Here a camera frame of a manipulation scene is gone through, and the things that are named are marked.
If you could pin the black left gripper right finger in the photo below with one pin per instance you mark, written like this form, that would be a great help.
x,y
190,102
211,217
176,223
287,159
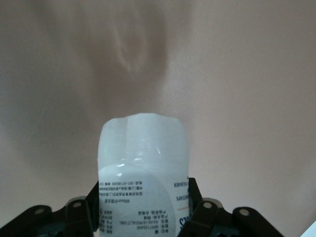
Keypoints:
x,y
217,217

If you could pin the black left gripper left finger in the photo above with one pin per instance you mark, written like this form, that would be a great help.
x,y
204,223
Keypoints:
x,y
61,219

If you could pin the clear plastic tennis ball can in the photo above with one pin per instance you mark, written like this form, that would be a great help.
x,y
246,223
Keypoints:
x,y
143,172

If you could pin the brown table cover sheet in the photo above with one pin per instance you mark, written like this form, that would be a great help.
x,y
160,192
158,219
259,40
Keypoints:
x,y
49,98

